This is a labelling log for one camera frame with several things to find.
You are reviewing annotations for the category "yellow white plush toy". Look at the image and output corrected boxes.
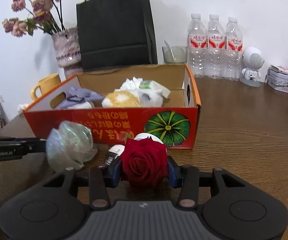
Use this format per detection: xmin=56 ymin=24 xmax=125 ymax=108
xmin=102 ymin=89 xmax=163 ymax=108

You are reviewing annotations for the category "clear water bottle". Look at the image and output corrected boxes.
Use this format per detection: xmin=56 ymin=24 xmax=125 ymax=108
xmin=207 ymin=14 xmax=226 ymax=80
xmin=224 ymin=17 xmax=243 ymax=81
xmin=187 ymin=13 xmax=207 ymax=77

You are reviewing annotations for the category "crumpled white paper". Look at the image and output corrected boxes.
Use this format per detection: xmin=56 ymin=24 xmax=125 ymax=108
xmin=17 ymin=103 xmax=29 ymax=115

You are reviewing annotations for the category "mottled purple ceramic vase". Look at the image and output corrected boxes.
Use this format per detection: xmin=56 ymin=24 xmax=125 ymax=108
xmin=52 ymin=27 xmax=83 ymax=79

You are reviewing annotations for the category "white round robot speaker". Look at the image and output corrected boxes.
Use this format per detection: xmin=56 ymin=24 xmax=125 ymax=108
xmin=239 ymin=47 xmax=265 ymax=88

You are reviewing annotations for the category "orange cardboard produce box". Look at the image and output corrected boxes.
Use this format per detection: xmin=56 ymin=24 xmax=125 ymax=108
xmin=24 ymin=64 xmax=201 ymax=150

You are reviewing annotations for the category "white patterned tin box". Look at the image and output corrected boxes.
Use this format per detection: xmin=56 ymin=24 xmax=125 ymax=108
xmin=265 ymin=65 xmax=288 ymax=93

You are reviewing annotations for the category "green gum pack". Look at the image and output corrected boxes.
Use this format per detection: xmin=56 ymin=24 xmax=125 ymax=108
xmin=139 ymin=80 xmax=170 ymax=99

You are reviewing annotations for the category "middle clear water bottle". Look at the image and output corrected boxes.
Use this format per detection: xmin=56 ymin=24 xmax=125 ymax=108
xmin=207 ymin=14 xmax=226 ymax=80

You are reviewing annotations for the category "black paper gift bag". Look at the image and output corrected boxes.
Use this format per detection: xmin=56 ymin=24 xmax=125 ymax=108
xmin=76 ymin=0 xmax=158 ymax=72

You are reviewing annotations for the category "purple knitted cloth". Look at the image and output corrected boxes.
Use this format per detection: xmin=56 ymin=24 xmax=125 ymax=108
xmin=56 ymin=87 xmax=104 ymax=110

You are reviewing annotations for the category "metal spoon in glass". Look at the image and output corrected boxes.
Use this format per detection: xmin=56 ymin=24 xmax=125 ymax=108
xmin=163 ymin=40 xmax=176 ymax=63

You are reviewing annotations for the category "clear glass cup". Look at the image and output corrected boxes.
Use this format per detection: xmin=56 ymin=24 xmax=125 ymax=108
xmin=162 ymin=46 xmax=188 ymax=64

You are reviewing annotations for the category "right clear water bottle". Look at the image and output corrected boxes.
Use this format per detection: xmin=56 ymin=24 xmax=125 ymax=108
xmin=224 ymin=17 xmax=243 ymax=81

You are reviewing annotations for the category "clear plastic wrap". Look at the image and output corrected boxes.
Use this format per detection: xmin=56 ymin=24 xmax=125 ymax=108
xmin=46 ymin=121 xmax=97 ymax=172

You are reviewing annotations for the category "dried pink rose bouquet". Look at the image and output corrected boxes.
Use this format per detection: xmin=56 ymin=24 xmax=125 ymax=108
xmin=2 ymin=0 xmax=66 ymax=37

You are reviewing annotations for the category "yellow ceramic mug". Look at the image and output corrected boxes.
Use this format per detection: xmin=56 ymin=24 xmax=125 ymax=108
xmin=31 ymin=73 xmax=62 ymax=101

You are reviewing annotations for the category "left clear water bottle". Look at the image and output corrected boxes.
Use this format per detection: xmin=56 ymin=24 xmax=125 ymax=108
xmin=187 ymin=13 xmax=207 ymax=77

